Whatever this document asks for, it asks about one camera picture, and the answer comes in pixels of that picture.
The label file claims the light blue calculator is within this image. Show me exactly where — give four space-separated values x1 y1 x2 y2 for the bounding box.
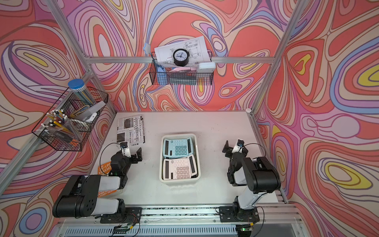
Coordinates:
162 138 193 159

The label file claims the pink calculator back top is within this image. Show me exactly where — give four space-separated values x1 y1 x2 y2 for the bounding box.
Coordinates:
162 155 198 180

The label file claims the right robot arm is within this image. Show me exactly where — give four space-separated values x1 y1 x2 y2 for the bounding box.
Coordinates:
219 140 281 224

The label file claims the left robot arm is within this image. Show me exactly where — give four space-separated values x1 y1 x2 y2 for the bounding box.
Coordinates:
52 148 143 224

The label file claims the white plastic storage box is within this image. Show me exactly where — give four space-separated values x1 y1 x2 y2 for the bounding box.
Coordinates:
159 133 201 185

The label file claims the orange paperback book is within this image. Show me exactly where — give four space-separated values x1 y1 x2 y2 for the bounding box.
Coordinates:
98 162 122 198

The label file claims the white stapler in basket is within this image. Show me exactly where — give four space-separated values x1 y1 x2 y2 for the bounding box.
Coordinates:
72 101 106 121

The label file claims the clear cup of pencils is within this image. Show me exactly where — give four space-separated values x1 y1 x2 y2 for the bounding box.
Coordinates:
41 110 83 143

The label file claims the blue lid pencil jar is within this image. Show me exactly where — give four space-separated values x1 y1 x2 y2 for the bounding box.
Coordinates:
68 79 96 106

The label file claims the white rounded device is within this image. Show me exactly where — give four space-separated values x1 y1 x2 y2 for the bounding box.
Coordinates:
196 62 216 74

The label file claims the black round clock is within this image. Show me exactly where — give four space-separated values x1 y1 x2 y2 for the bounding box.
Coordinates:
173 49 190 67

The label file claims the white paper drawing sheet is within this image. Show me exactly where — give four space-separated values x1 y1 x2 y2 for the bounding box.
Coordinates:
155 36 211 68

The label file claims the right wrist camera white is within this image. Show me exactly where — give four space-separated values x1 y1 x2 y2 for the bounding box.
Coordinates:
232 139 244 153

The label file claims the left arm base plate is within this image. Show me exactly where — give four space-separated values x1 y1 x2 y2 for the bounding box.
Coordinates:
100 207 142 224

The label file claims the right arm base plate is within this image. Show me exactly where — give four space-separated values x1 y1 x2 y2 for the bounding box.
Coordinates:
218 206 260 224

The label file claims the black wire basket left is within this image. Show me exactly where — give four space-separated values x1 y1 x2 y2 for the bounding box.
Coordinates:
32 87 109 152

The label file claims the black wire basket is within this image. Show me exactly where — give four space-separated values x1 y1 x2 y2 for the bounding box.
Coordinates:
149 52 214 86
32 87 109 152

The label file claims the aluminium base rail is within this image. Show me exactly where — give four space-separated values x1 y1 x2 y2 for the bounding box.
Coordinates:
49 203 310 237

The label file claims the black wire basket back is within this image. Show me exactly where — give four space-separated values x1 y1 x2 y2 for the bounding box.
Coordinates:
149 52 214 86

